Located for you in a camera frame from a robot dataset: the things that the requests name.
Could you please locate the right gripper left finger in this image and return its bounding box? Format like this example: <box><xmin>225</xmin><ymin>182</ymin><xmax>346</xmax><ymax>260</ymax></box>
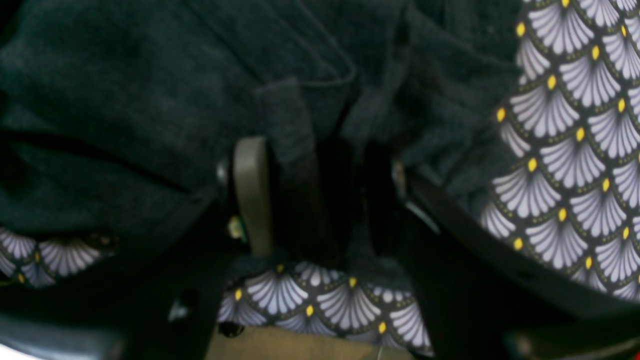
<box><xmin>1</xmin><ymin>136</ymin><xmax>274</xmax><ymax>360</ymax></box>

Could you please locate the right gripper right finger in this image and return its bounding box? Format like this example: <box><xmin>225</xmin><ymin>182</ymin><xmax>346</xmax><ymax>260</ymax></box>
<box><xmin>367</xmin><ymin>145</ymin><xmax>639</xmax><ymax>360</ymax></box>

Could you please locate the dark grey T-shirt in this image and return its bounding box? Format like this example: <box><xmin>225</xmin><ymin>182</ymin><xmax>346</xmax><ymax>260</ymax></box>
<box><xmin>1</xmin><ymin>0</ymin><xmax>524</xmax><ymax>245</ymax></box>

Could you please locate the fan patterned tablecloth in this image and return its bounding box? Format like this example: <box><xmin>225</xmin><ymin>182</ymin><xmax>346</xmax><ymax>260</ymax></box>
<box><xmin>1</xmin><ymin>0</ymin><xmax>639</xmax><ymax>360</ymax></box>

